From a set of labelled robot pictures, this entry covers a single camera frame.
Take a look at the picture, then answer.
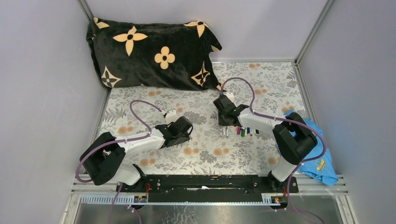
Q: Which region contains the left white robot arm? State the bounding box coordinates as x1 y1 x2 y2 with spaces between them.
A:
76 116 193 192

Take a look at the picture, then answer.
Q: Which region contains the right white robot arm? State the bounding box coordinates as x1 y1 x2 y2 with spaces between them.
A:
213 94 320 192

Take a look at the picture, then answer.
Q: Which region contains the floral table mat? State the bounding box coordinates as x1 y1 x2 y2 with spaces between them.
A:
99 62 307 175

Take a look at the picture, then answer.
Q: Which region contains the black pillow with beige flowers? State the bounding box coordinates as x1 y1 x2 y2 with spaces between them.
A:
85 17 222 91

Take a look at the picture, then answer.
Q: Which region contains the blue cloth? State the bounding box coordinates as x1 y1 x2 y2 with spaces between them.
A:
276 110 339 187

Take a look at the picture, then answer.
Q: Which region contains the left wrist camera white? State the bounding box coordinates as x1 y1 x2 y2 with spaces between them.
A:
164 109 178 124

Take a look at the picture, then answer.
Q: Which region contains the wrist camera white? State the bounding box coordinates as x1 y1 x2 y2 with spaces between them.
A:
223 91 234 102
164 109 178 124

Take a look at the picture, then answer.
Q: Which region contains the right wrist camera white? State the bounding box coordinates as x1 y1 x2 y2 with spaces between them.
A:
223 91 234 102

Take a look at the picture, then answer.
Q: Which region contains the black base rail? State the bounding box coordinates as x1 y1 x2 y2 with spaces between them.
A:
116 174 299 203

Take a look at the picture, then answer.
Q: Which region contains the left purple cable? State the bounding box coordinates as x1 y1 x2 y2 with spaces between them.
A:
75 99 166 183

